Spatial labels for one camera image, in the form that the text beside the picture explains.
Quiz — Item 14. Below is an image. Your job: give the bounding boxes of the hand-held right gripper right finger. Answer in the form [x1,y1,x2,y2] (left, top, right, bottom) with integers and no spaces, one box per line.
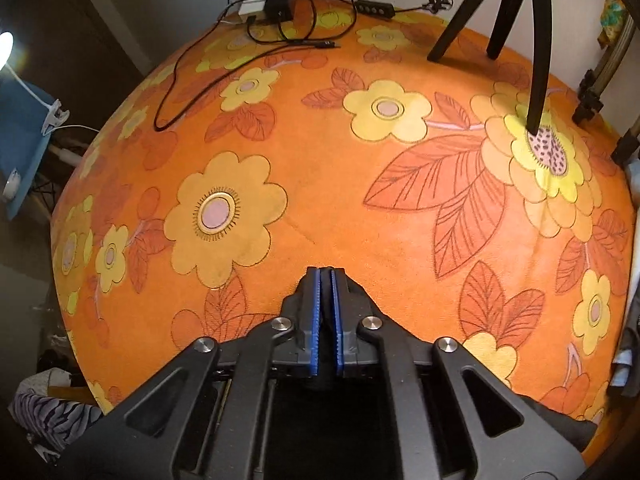
[327,266,587,480]

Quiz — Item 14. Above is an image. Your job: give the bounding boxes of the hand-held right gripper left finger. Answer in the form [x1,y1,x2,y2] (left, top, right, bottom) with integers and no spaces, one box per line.
[65,266,326,480]

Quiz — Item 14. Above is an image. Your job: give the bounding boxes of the black pants with yellow stripes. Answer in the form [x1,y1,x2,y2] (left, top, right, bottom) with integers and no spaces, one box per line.
[265,270,598,480]

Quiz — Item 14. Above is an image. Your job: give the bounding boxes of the orange floral blanket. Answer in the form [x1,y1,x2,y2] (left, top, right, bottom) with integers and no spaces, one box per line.
[50,0,638,421]

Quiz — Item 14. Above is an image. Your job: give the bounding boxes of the zebra striped cloth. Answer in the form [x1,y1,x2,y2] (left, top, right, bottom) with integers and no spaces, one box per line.
[10,390,104,454]

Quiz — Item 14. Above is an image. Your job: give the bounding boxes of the stack of folded dark clothes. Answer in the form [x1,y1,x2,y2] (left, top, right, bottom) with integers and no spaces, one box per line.
[607,280,640,401]

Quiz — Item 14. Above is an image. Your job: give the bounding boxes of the black inline lamp controller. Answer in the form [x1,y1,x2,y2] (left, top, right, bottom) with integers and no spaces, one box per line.
[354,0,397,17]

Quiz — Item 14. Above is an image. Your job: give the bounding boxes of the black power adapter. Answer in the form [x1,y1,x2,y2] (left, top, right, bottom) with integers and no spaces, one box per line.
[264,0,296,24]

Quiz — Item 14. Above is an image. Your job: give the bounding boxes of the white clip lamp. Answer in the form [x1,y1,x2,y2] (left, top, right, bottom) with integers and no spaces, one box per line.
[0,31,69,137]

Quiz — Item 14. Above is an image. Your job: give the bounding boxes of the tall folded tripod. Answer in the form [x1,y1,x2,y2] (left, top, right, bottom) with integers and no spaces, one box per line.
[572,35,640,166]

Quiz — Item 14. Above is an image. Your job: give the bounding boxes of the blue board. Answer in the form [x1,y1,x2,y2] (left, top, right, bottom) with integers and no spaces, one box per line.
[0,79,57,219]

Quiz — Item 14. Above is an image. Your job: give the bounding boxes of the small black tripod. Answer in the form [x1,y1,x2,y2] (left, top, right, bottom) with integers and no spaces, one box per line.
[427,0,553,133]

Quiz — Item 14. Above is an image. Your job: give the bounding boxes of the colourful patterned cloth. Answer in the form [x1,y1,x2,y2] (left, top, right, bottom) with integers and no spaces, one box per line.
[597,0,632,49]

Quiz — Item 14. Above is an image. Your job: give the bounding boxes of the black adapter cable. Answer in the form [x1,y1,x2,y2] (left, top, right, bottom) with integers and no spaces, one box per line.
[152,0,357,132]

